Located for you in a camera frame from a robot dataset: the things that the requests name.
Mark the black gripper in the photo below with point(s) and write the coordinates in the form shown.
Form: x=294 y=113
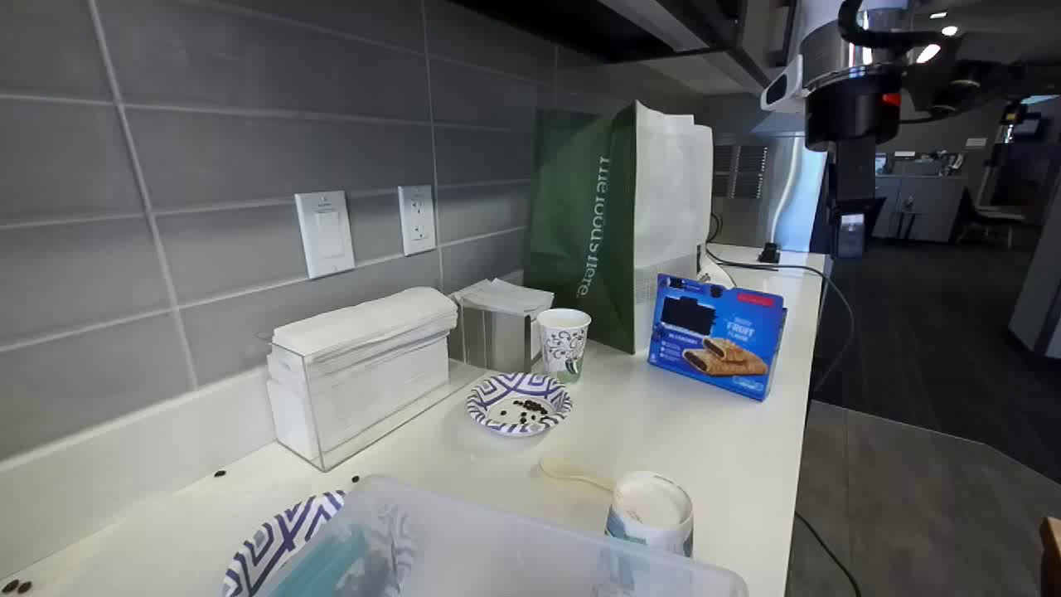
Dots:
x=851 y=110

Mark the blue snack box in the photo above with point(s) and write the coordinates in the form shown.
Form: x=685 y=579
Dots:
x=716 y=344

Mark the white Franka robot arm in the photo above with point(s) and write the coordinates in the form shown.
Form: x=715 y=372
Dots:
x=822 y=46

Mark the black power plug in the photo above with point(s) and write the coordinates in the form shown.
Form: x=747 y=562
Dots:
x=771 y=252

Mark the black office chair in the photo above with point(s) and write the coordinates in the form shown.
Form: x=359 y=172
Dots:
x=990 y=216

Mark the green and white paper bag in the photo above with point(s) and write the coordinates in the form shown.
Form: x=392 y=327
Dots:
x=599 y=220

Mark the paper cup with green print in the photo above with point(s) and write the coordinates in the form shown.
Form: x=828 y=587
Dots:
x=561 y=346

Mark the dark overhead cabinet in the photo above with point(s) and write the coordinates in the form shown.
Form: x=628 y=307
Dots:
x=616 y=29

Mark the paper cup with white lid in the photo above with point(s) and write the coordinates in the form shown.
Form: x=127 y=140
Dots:
x=652 y=517

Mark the metal napkin holder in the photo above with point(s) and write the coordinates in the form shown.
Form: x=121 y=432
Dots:
x=499 y=320

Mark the blue patterned plate with crumbs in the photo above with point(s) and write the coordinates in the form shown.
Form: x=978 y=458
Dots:
x=517 y=407

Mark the brown wooden furniture corner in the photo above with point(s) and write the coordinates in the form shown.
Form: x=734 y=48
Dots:
x=1053 y=559

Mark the clear plastic bin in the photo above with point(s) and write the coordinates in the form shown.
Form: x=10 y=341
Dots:
x=484 y=550

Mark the clear paper towel dispenser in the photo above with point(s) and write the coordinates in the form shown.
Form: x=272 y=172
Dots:
x=351 y=371

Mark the blue patterned paper plate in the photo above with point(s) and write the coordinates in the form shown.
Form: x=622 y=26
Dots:
x=277 y=547

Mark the white wall outlet plate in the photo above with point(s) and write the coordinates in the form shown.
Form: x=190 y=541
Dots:
x=415 y=220

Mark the white light switch plate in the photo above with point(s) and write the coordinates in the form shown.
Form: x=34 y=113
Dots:
x=327 y=235

